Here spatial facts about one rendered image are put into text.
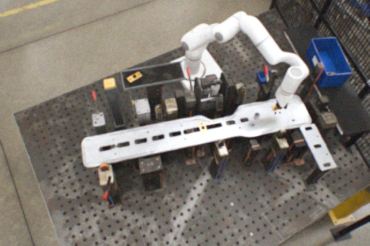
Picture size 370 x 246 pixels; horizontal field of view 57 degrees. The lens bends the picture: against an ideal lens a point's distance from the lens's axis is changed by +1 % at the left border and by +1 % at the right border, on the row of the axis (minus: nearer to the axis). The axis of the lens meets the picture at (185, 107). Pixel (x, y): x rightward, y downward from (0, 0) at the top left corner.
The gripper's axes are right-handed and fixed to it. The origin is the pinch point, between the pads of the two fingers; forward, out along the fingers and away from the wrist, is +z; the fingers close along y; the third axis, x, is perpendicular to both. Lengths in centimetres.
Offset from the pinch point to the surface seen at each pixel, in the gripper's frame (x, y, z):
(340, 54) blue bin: 51, -26, -4
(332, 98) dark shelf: 37.5, -1.0, 6.5
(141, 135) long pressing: -83, -3, 10
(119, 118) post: -95, -30, 30
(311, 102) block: 25.3, -2.7, 9.5
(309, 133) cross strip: 14.3, 17.3, 9.5
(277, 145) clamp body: -8.3, 21.6, 7.9
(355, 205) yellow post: 58, 52, 75
